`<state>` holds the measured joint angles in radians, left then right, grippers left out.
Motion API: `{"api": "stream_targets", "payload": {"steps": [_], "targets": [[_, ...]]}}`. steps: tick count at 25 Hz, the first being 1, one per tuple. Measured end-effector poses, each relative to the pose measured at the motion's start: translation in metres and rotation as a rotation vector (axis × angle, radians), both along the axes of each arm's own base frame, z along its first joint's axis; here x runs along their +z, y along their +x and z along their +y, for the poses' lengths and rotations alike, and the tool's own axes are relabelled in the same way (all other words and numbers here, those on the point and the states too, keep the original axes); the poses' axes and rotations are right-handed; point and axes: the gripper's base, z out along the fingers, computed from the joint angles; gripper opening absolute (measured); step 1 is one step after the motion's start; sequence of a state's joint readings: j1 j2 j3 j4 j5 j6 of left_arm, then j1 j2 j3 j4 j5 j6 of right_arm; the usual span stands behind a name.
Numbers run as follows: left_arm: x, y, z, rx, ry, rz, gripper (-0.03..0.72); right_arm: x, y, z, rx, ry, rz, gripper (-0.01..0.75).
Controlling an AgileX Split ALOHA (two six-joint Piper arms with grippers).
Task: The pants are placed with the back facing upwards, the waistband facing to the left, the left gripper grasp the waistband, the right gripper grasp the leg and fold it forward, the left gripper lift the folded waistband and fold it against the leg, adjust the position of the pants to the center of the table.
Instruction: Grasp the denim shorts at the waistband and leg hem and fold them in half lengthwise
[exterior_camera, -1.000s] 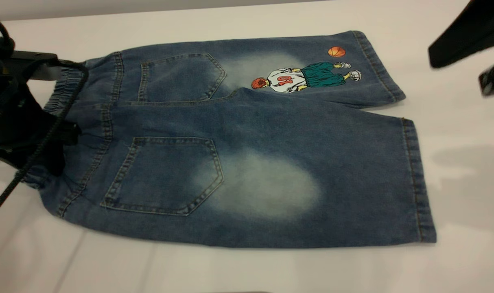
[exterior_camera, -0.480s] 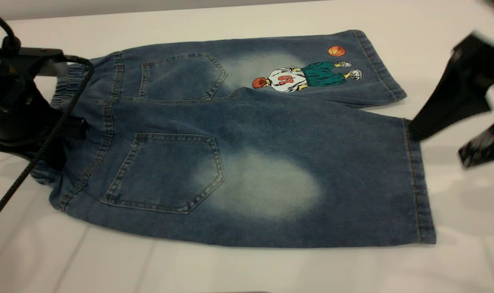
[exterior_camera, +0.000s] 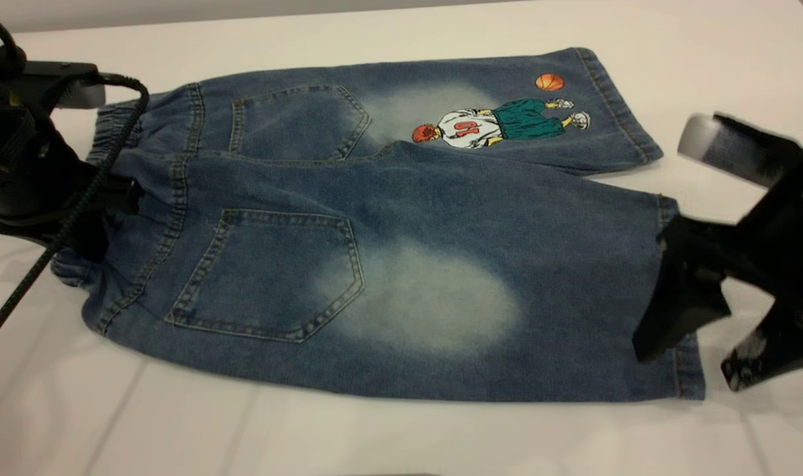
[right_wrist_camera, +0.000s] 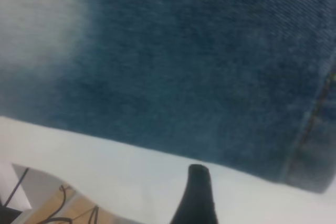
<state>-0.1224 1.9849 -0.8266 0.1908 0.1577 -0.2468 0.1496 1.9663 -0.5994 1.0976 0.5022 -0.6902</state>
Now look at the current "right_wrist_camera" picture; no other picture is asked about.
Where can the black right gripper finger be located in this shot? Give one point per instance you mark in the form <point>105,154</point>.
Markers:
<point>198,203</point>

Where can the blue denim elastic-waist pants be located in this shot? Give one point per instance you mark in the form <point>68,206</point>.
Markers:
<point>183,64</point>

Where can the white table leg panel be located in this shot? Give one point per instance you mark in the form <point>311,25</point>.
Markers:
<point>25,195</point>

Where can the black floor object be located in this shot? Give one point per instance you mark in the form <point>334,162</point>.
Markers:
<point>8,216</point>

